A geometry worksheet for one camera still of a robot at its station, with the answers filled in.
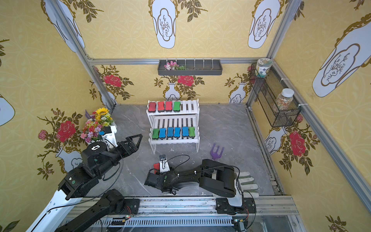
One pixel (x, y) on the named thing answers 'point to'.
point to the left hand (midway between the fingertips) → (132, 137)
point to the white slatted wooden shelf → (188, 116)
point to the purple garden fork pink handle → (215, 155)
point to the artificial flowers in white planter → (97, 119)
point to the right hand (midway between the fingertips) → (165, 166)
